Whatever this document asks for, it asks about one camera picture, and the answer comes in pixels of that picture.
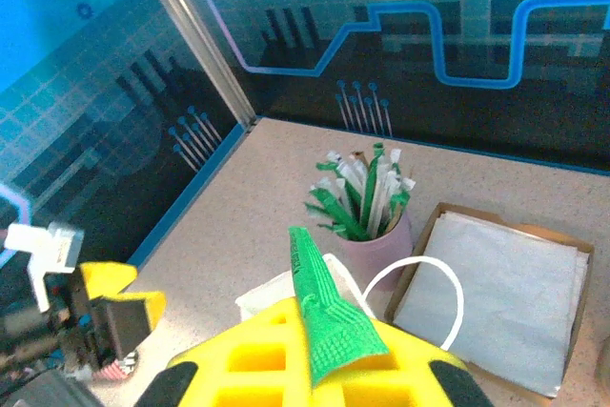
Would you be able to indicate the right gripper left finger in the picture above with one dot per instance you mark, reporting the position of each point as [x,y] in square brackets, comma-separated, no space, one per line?
[248,359]

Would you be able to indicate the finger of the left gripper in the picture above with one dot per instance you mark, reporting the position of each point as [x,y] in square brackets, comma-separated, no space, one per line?
[107,278]
[133,326]

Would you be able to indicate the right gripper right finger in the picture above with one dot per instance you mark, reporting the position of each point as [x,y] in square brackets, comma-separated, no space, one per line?
[419,378]

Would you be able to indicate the white printed paper bag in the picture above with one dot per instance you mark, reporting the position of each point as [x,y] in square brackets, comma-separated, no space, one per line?
[262,297]

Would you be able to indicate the red striped paper package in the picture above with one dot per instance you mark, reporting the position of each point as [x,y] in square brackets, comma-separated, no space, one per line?
[116,369]

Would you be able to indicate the white napkin stack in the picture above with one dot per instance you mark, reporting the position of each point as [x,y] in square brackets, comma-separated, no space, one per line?
[491,302]

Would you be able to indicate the pink straw holder cup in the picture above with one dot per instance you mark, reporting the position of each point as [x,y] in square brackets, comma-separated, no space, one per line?
[376,259]

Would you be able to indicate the stack of white napkins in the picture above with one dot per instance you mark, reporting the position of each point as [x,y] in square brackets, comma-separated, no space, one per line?
[548,235]

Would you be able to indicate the white wrapped straw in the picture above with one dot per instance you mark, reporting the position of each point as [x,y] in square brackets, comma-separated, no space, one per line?
[396,161]

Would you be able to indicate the wooden stirrer stick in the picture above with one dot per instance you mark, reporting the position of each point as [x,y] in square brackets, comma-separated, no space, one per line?
[358,156]

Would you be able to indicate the aluminium frame post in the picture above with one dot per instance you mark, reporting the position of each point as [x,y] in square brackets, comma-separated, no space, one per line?
[190,30]

